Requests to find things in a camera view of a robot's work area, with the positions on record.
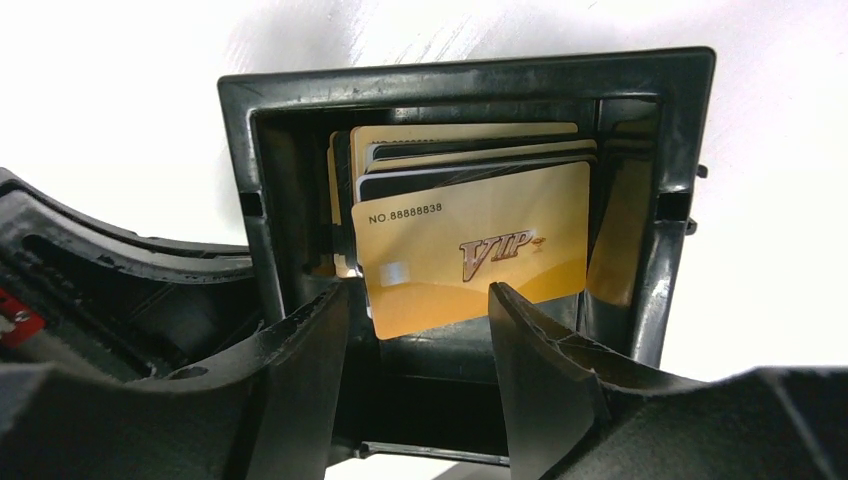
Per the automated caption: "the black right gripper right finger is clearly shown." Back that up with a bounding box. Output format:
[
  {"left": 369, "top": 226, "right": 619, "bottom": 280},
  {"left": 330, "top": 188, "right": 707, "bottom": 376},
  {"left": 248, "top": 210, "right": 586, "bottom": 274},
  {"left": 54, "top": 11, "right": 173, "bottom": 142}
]
[{"left": 488, "top": 283, "right": 847, "bottom": 479}]

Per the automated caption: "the stack of cards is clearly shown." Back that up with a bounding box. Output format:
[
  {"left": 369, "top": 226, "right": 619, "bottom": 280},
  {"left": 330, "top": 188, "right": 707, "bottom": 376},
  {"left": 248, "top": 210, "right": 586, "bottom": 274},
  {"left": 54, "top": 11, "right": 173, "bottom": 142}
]
[{"left": 327, "top": 122, "right": 597, "bottom": 340}]

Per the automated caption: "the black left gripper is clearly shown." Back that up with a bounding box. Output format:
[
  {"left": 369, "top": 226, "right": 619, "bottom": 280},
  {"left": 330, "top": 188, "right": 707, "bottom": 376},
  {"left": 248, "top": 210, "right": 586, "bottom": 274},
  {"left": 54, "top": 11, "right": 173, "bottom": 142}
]
[{"left": 1, "top": 170, "right": 264, "bottom": 382}]

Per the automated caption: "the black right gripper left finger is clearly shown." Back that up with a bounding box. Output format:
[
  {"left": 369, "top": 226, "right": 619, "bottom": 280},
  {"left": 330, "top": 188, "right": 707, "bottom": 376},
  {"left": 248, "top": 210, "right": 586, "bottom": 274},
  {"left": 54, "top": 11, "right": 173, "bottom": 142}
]
[{"left": 1, "top": 284, "right": 349, "bottom": 479}]

